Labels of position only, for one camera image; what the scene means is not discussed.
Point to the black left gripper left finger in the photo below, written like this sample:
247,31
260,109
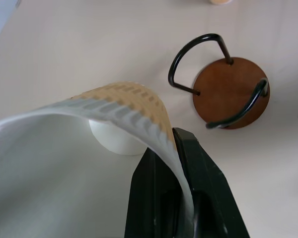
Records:
151,198

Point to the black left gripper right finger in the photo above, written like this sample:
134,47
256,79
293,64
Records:
213,193

